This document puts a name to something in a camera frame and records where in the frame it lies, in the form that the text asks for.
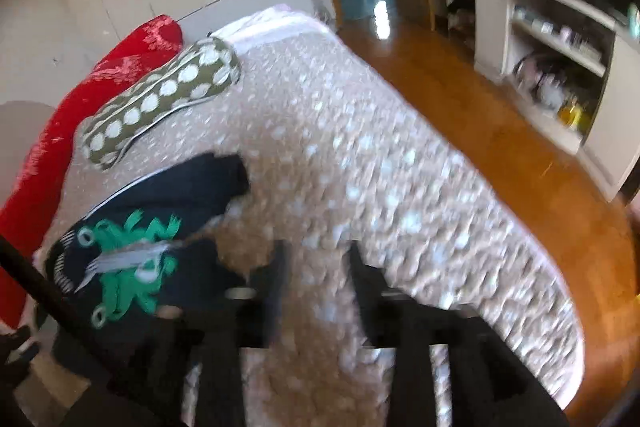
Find yellow bottle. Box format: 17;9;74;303
557;94;591;130

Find olive pillow with white dots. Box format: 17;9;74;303
80;36;242;171

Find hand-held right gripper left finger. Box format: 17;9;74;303
107;239;293;427

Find long red bolster pillow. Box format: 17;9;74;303
0;14;183;328

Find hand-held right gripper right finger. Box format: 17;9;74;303
347;242;571;427

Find navy striped garment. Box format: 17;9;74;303
42;152;251;348

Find beige rounded headboard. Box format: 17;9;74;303
0;99;61;208

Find pink bed sheet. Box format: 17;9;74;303
220;4;331;52

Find beige spotted quilted blanket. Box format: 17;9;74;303
30;19;586;427

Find white open shelf unit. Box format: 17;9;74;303
472;0;640;202

